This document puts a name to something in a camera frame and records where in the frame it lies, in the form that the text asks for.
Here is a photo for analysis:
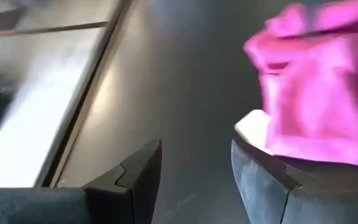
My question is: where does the magenta towel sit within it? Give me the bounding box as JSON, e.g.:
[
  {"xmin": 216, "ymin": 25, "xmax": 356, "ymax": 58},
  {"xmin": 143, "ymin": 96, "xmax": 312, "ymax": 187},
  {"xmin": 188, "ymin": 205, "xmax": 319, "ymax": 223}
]
[{"xmin": 242, "ymin": 0, "xmax": 358, "ymax": 168}]

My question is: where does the black aluminium table frame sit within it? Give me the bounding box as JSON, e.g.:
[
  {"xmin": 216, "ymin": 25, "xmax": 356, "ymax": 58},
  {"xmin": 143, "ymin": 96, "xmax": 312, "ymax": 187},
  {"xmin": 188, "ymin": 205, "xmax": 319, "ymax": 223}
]
[{"xmin": 34, "ymin": 0, "xmax": 135, "ymax": 189}]

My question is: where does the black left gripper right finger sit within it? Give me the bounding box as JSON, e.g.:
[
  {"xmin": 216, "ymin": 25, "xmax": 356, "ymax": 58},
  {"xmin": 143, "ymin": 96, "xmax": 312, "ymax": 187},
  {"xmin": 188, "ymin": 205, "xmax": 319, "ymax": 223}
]
[{"xmin": 230, "ymin": 139, "xmax": 358, "ymax": 224}]

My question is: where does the pale towel label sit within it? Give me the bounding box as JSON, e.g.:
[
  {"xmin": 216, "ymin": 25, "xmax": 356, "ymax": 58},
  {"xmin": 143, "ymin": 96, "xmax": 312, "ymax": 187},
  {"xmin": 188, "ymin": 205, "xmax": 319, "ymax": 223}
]
[{"xmin": 234, "ymin": 109, "xmax": 275, "ymax": 156}]

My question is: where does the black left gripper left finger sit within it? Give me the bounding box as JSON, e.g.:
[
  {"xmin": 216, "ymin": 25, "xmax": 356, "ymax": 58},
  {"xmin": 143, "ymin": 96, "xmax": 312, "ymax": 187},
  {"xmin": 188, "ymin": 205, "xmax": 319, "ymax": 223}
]
[{"xmin": 0, "ymin": 138, "xmax": 163, "ymax": 224}]

